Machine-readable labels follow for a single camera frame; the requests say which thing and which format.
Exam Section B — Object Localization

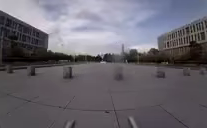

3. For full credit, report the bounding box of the distant tower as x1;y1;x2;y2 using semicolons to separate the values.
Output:
120;43;126;64

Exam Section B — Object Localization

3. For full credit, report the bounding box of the grey paved plaza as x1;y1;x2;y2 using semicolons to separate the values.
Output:
0;63;207;128

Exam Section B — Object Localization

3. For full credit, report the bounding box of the row of stone bollards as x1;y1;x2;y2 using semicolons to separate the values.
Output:
4;63;207;82

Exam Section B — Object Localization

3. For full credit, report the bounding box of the row of trees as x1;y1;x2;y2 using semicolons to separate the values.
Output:
0;41;104;64
129;41;207;65

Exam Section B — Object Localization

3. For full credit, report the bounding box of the robot's own part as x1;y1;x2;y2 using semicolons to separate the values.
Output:
127;115;139;128
64;119;76;128

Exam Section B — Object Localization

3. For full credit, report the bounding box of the pale many-windowed building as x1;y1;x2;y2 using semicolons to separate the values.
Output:
156;13;207;63

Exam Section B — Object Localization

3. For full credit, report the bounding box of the large glass-fronted building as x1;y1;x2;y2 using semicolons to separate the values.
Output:
0;5;50;63

